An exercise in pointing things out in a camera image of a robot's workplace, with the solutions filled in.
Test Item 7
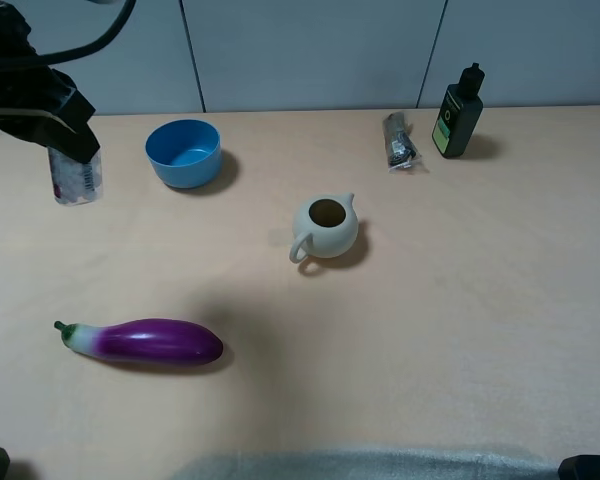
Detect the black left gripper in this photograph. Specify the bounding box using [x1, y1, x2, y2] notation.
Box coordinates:
[0, 1, 100, 163]

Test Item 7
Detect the blue plastic bowl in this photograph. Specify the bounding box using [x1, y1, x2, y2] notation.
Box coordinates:
[145, 119, 223, 189]

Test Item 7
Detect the purple toy eggplant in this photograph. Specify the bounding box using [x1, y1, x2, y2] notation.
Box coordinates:
[54, 318, 224, 367]

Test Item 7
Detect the beige ceramic teapot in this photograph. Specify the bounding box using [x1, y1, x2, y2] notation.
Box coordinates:
[289, 193, 359, 264]

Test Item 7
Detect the clear snack wrapper packet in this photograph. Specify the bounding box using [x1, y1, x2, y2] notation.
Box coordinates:
[382, 111, 424, 173]

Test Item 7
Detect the black bottle green label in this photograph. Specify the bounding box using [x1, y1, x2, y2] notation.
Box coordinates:
[432, 62, 485, 158]

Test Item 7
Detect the black right base corner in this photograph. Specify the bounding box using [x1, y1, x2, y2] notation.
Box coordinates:
[558, 455, 600, 480]

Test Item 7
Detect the black camera cable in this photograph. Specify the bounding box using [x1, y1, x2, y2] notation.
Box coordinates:
[33, 0, 137, 67]

